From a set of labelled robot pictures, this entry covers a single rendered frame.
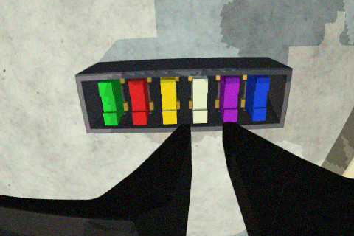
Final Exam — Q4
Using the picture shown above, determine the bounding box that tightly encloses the yellow fuse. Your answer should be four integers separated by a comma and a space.
160, 77, 177, 124

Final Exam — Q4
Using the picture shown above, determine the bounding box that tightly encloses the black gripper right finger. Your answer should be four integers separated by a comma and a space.
222, 122, 354, 236

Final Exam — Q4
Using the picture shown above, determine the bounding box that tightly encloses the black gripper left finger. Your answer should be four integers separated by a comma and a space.
0, 124, 192, 236

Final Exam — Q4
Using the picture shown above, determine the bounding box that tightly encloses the cream shallow tray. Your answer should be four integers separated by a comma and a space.
321, 106, 354, 179

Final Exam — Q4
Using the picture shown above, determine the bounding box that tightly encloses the black fuse block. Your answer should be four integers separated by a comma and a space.
74, 57, 292, 133

